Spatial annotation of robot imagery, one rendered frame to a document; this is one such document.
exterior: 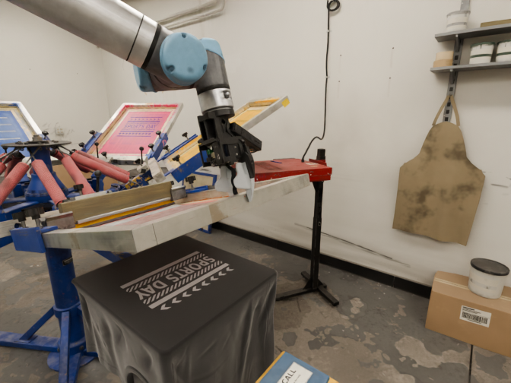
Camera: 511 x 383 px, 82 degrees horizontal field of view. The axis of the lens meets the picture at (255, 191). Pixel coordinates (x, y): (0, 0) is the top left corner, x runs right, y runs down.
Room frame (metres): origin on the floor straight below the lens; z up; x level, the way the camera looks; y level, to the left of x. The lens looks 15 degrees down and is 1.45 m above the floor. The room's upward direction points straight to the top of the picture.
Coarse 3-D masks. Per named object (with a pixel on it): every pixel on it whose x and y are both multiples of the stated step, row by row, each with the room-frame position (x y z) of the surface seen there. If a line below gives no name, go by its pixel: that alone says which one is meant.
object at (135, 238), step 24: (216, 192) 1.09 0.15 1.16; (240, 192) 1.01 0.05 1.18; (264, 192) 0.70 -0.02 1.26; (288, 192) 0.78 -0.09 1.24; (168, 216) 0.51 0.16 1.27; (192, 216) 0.52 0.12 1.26; (216, 216) 0.56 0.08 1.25; (48, 240) 0.69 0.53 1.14; (72, 240) 0.58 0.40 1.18; (96, 240) 0.51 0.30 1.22; (120, 240) 0.45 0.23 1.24; (144, 240) 0.44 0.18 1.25
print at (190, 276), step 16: (192, 256) 0.97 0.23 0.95; (208, 256) 0.97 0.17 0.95; (160, 272) 0.85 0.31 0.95; (176, 272) 0.85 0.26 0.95; (192, 272) 0.85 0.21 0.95; (208, 272) 0.85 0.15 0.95; (224, 272) 0.85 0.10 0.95; (128, 288) 0.76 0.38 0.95; (144, 288) 0.76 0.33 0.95; (160, 288) 0.76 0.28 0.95; (176, 288) 0.76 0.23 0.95; (192, 288) 0.76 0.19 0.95; (160, 304) 0.69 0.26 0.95; (176, 304) 0.69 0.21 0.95
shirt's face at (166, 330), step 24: (192, 240) 1.11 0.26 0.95; (120, 264) 0.90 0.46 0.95; (144, 264) 0.90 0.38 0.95; (240, 264) 0.90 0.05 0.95; (96, 288) 0.76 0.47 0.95; (120, 288) 0.76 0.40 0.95; (216, 288) 0.76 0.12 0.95; (240, 288) 0.76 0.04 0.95; (120, 312) 0.65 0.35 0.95; (144, 312) 0.65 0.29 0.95; (168, 312) 0.65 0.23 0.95; (192, 312) 0.65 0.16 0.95; (216, 312) 0.65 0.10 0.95; (144, 336) 0.57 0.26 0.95; (168, 336) 0.57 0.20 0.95
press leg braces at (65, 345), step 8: (48, 312) 1.53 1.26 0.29; (64, 312) 1.45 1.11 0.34; (80, 312) 1.50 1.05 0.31; (40, 320) 1.54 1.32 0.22; (64, 320) 1.42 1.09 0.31; (32, 328) 1.55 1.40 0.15; (64, 328) 1.39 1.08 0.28; (24, 336) 1.56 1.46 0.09; (32, 336) 1.59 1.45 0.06; (64, 336) 1.37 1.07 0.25; (64, 344) 1.34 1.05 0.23; (64, 352) 1.31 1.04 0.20; (64, 360) 1.28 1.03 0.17; (64, 368) 1.26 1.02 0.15; (64, 376) 1.23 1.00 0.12
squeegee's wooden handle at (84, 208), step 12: (120, 192) 1.00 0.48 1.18; (132, 192) 1.04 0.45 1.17; (144, 192) 1.07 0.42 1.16; (156, 192) 1.11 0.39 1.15; (168, 192) 1.15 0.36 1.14; (60, 204) 0.86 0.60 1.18; (72, 204) 0.88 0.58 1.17; (84, 204) 0.90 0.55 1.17; (96, 204) 0.93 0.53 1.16; (108, 204) 0.96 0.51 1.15; (120, 204) 0.99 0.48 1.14; (132, 204) 1.02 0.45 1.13; (84, 216) 0.89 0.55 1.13
